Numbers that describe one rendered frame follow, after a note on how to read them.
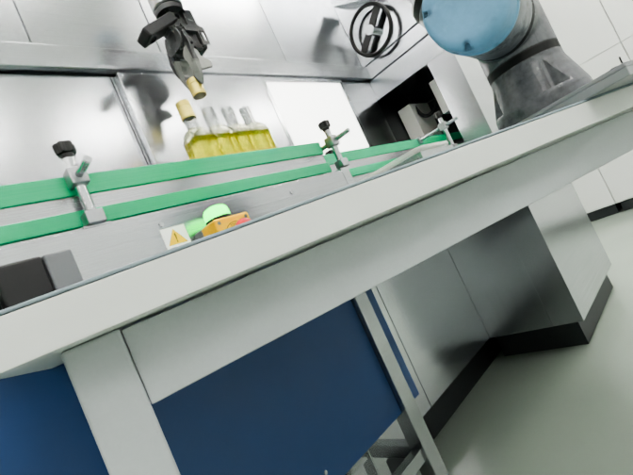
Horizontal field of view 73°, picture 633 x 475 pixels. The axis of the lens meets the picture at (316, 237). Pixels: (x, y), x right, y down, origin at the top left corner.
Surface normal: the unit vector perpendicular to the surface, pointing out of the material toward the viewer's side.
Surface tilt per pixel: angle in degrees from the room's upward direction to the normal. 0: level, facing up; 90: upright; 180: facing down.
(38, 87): 90
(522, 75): 72
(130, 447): 90
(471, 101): 90
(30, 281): 90
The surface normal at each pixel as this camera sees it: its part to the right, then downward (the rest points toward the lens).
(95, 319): 0.42, -0.24
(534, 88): -0.58, -0.13
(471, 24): -0.55, 0.30
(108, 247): 0.64, -0.33
